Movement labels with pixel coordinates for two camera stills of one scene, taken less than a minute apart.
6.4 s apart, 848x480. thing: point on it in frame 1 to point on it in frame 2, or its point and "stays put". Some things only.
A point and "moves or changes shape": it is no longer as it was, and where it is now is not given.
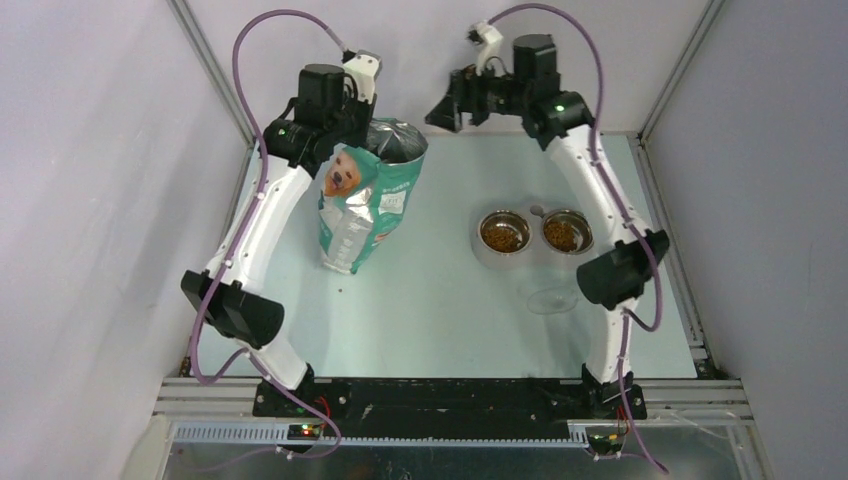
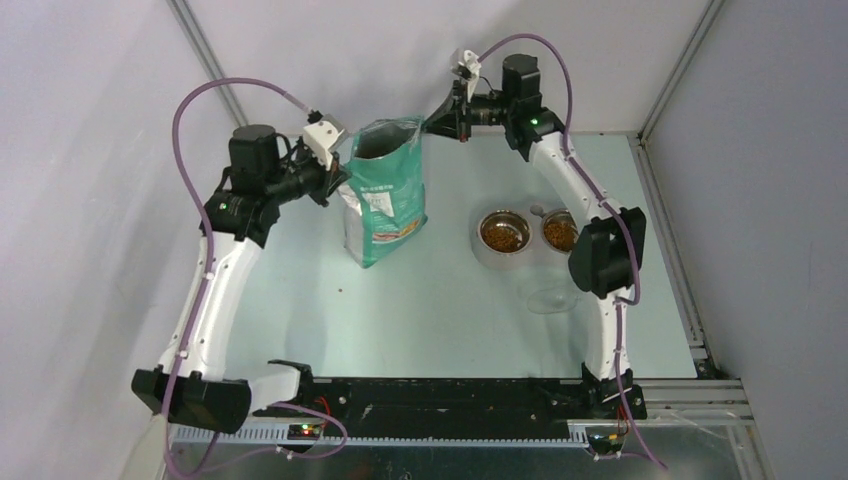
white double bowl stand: [536, 255] stays put
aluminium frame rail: [211, 66] stays put
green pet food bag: [368, 187] moves or changes shape
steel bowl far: [567, 231] stays put
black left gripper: [365, 111] to [327, 180]
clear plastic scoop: [552, 301] stays put
